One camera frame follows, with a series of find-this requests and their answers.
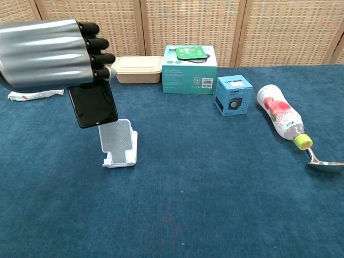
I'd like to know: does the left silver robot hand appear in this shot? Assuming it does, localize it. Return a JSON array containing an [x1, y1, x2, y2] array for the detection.
[[0, 19, 117, 92]]

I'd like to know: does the black smartphone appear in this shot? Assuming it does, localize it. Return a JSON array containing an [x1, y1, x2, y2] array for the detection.
[[67, 80, 119, 129]]

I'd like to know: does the white phone stand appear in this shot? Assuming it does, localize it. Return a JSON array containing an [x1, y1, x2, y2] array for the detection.
[[98, 118, 138, 168]]

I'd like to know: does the teal product box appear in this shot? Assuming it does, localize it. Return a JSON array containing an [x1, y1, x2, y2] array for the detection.
[[162, 45, 218, 95]]

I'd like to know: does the small blue speaker box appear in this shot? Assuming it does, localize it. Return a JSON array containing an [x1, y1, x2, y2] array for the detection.
[[214, 74, 254, 117]]

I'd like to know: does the white wet wipes pack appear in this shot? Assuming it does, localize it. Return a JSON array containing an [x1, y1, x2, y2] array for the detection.
[[7, 89, 65, 102]]

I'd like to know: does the beige lidded food container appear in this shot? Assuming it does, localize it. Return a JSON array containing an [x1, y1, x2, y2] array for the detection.
[[110, 56, 164, 84]]

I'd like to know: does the green sachet packet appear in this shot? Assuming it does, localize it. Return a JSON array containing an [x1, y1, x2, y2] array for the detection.
[[175, 46, 208, 60]]

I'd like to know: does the blue table cloth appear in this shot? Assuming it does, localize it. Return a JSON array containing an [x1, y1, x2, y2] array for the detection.
[[0, 63, 344, 258]]

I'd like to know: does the woven rattan folding screen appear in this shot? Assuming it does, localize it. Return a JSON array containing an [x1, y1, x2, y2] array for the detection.
[[0, 0, 344, 74]]

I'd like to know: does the pink labelled drink bottle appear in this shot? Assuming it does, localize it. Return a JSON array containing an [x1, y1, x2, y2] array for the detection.
[[256, 84, 314, 150]]

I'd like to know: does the metal spoon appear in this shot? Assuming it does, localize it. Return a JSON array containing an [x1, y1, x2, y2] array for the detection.
[[306, 147, 344, 173]]

